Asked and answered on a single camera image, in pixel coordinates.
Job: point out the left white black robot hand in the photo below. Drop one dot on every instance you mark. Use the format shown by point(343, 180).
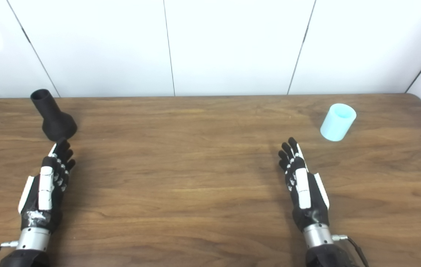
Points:
point(45, 187)

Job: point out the black funnel-shaped nozzle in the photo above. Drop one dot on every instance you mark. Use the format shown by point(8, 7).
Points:
point(55, 120)

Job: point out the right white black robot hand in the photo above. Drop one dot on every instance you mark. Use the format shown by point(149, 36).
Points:
point(303, 189)

